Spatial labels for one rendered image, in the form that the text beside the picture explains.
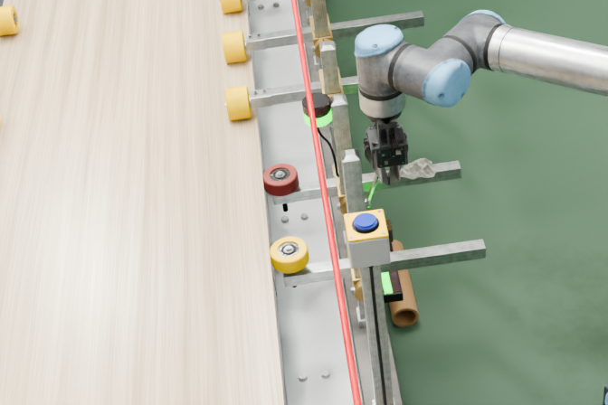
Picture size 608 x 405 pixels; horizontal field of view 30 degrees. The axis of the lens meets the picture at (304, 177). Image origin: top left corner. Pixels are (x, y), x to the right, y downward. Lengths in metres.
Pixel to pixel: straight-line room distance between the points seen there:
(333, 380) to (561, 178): 1.63
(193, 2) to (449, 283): 1.16
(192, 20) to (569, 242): 1.39
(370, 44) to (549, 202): 1.82
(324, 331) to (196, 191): 0.43
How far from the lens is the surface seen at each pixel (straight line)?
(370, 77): 2.14
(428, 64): 2.06
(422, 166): 2.60
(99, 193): 2.65
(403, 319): 3.44
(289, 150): 3.10
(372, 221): 1.95
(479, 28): 2.15
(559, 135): 4.10
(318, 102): 2.40
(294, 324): 2.63
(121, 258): 2.47
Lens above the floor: 2.54
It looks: 40 degrees down
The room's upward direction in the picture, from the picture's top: 8 degrees counter-clockwise
